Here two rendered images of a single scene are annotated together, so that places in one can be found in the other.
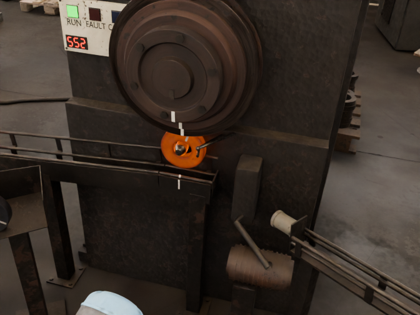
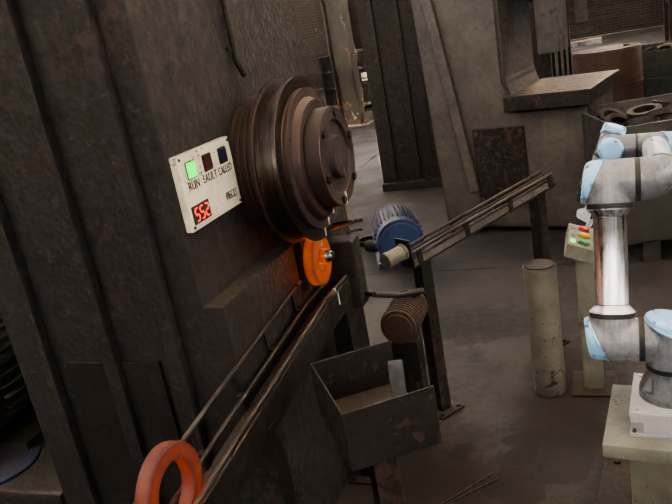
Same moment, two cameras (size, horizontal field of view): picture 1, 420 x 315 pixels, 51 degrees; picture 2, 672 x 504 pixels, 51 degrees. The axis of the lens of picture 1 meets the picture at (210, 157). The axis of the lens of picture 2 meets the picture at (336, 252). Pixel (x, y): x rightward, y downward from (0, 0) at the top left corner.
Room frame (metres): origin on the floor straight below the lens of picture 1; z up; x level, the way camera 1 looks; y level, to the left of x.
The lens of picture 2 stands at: (0.91, 2.06, 1.45)
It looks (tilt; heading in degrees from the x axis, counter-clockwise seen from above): 17 degrees down; 279
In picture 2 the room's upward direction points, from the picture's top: 10 degrees counter-clockwise
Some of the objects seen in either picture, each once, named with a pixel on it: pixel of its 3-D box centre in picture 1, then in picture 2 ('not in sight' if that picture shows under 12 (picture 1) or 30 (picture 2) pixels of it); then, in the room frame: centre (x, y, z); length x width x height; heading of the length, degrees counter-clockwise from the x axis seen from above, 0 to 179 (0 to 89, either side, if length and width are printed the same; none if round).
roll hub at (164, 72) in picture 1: (174, 75); (332, 156); (1.18, 0.12, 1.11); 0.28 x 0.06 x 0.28; 77
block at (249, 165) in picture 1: (247, 189); (346, 271); (1.23, -0.14, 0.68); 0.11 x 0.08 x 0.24; 167
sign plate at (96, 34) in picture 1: (97, 28); (208, 182); (1.45, 0.40, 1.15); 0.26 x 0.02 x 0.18; 77
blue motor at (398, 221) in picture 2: not in sight; (396, 233); (1.18, -2.19, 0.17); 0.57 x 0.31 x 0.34; 97
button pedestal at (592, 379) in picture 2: not in sight; (589, 310); (0.41, -0.41, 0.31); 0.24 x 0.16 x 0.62; 77
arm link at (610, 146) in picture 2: not in sight; (616, 147); (0.33, -0.21, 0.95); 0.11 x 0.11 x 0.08; 76
